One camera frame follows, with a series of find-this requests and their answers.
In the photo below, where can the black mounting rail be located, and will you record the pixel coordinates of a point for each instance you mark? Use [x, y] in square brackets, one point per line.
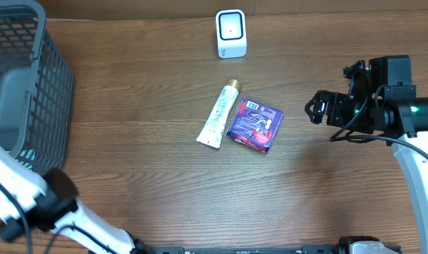
[346, 244]

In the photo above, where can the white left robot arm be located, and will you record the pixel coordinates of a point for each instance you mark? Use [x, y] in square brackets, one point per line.
[51, 203]

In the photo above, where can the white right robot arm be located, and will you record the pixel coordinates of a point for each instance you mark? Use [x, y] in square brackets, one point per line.
[382, 104]

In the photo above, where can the grey plastic mesh basket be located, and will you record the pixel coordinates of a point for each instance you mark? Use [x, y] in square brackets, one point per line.
[36, 87]

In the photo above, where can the colourful items in basket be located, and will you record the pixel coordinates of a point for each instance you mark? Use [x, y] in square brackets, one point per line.
[27, 158]

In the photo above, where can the white barcode scanner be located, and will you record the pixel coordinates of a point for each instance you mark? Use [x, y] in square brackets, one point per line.
[231, 34]

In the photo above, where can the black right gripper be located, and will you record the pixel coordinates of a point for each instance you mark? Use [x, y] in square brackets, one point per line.
[337, 101]

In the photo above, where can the white cream tube gold cap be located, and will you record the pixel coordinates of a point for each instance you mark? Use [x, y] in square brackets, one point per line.
[213, 130]

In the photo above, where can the purple sanitary pad pack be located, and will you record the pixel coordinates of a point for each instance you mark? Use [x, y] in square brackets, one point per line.
[255, 124]

